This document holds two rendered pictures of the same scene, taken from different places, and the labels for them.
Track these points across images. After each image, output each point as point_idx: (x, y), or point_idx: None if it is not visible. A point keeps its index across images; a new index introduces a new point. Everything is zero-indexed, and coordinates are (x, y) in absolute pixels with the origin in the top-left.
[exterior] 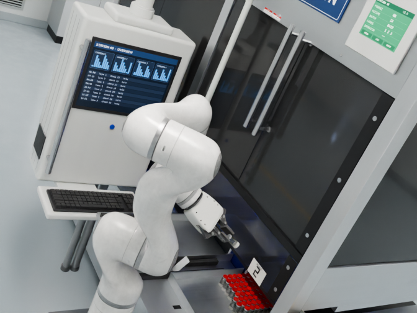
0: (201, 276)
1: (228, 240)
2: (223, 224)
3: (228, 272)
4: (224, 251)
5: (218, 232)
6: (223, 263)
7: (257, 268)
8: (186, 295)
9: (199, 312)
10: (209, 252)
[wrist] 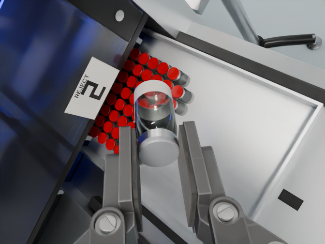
0: (155, 204)
1: (196, 131)
2: (126, 227)
3: (103, 164)
4: (57, 201)
5: (236, 220)
6: (84, 188)
7: (86, 89)
8: (236, 200)
9: (256, 149)
10: (80, 226)
